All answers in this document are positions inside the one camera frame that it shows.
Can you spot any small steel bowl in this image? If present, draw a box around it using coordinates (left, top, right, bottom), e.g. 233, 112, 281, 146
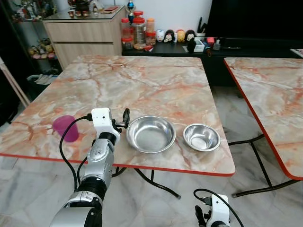
183, 123, 221, 152

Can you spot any orange lid jar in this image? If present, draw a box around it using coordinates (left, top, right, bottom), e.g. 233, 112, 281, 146
146, 18, 156, 35

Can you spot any yellow doll figurine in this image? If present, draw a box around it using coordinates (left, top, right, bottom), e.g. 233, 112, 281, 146
176, 29, 186, 43

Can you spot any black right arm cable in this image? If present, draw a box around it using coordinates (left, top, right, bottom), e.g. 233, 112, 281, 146
193, 188, 244, 227

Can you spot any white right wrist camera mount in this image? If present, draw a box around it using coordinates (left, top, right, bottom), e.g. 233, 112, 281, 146
211, 194, 231, 227

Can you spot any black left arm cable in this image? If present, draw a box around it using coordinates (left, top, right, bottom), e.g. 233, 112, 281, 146
59, 113, 93, 191

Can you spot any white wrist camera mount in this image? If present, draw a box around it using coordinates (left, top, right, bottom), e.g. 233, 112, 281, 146
91, 108, 122, 139
211, 194, 231, 227

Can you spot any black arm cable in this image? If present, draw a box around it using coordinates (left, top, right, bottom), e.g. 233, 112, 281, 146
193, 188, 244, 227
59, 113, 93, 191

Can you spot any blue ball trophy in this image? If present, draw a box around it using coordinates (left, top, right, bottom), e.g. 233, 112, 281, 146
126, 0, 136, 22

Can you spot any tall red lid jar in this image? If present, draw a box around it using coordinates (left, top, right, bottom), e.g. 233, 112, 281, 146
132, 17, 146, 50

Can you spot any small red lid jar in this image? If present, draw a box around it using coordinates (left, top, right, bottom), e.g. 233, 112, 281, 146
122, 37, 134, 50
145, 32, 157, 46

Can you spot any black haired doll figurine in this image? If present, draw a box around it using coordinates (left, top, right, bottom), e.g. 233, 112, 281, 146
185, 29, 196, 42
164, 30, 175, 43

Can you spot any clear red lid jar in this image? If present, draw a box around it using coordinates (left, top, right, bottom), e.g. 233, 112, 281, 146
121, 18, 133, 41

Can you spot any light wooden drawer cabinet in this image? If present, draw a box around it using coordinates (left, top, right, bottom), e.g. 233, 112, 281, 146
43, 7, 126, 69

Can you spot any light wooden pole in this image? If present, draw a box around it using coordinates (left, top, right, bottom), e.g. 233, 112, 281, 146
0, 57, 30, 107

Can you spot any black television screen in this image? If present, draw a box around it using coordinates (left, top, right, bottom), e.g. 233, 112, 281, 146
206, 0, 303, 41

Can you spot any black metal table leg frame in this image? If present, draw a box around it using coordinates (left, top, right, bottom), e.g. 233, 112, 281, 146
227, 134, 303, 198
111, 166, 181, 199

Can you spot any white low rack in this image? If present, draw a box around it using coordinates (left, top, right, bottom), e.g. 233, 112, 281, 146
27, 72, 60, 86

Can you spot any pen holder with pens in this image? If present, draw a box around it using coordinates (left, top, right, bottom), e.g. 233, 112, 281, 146
196, 18, 207, 41

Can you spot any large steel bowl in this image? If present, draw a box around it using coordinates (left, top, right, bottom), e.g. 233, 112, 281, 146
126, 115, 177, 154

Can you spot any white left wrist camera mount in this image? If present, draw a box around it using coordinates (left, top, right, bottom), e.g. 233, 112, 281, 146
91, 108, 122, 139

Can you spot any dark display shelf with figurines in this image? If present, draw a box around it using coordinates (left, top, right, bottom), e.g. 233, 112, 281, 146
9, 0, 62, 74

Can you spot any pink plastic cup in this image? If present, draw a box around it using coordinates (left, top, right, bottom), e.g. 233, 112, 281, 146
52, 115, 80, 143

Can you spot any dark figurine group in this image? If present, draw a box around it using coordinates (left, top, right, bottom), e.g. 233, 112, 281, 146
68, 0, 93, 17

